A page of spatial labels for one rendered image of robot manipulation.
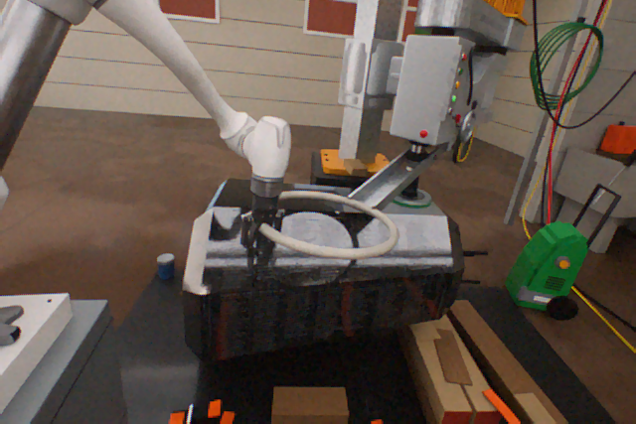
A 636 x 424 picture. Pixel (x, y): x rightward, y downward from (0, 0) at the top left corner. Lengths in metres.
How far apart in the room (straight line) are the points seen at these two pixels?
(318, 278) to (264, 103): 6.41
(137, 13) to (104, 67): 7.35
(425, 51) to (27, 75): 1.24
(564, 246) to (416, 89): 1.48
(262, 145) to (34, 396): 0.66
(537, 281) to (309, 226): 1.70
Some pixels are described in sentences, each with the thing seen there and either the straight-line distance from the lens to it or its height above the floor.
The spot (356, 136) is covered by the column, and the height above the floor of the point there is 0.97.
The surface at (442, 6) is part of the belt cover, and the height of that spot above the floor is 1.64.
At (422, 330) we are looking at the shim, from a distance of 1.86.
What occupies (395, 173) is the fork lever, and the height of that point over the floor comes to 0.97.
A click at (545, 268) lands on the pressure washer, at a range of 2.58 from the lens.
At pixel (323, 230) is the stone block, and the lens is 1.36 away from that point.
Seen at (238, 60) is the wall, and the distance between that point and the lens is 7.46.
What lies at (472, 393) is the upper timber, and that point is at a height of 0.20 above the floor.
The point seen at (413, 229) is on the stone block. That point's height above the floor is 0.78.
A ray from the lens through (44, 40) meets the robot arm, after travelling 0.90.
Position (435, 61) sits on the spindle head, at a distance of 1.46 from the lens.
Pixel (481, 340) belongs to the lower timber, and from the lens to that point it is 2.16.
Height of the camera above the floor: 1.41
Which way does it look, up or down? 21 degrees down
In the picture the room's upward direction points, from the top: 6 degrees clockwise
